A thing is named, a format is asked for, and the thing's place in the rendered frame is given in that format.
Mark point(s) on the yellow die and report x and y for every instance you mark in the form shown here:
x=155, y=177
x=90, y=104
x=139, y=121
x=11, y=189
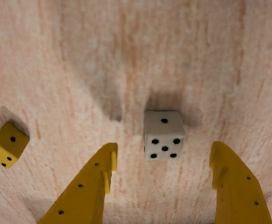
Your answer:
x=12, y=144

